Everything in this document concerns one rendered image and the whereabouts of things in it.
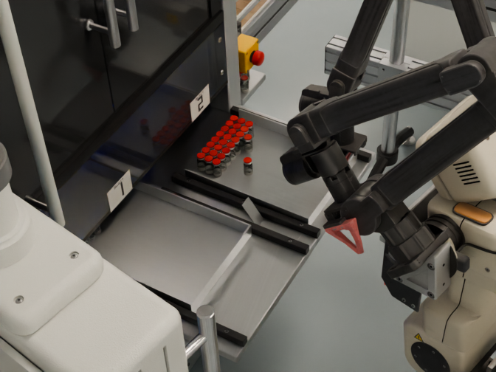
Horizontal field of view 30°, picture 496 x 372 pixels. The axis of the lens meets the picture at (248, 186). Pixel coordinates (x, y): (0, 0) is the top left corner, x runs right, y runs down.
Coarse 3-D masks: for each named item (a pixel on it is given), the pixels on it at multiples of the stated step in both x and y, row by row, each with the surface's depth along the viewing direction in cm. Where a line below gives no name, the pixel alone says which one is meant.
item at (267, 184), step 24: (264, 120) 239; (264, 144) 236; (288, 144) 236; (240, 168) 230; (264, 168) 230; (240, 192) 220; (264, 192) 224; (288, 192) 224; (312, 192) 224; (312, 216) 215
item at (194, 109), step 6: (204, 90) 227; (198, 96) 225; (204, 96) 228; (192, 102) 223; (198, 102) 226; (204, 102) 229; (192, 108) 224; (198, 108) 227; (192, 114) 225; (198, 114) 228; (192, 120) 226
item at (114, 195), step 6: (126, 174) 207; (120, 180) 205; (126, 180) 208; (114, 186) 204; (120, 186) 206; (126, 186) 208; (108, 192) 202; (114, 192) 205; (120, 192) 207; (126, 192) 209; (108, 198) 203; (114, 198) 206; (120, 198) 208; (114, 204) 207
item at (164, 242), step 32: (160, 192) 222; (128, 224) 218; (160, 224) 218; (192, 224) 217; (224, 224) 217; (128, 256) 211; (160, 256) 211; (192, 256) 211; (224, 256) 210; (160, 288) 204; (192, 288) 204
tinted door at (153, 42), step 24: (96, 0) 176; (120, 0) 183; (144, 0) 191; (168, 0) 200; (192, 0) 209; (120, 24) 186; (144, 24) 194; (168, 24) 203; (192, 24) 212; (120, 48) 189; (144, 48) 197; (168, 48) 206; (120, 72) 192; (144, 72) 201; (120, 96) 195
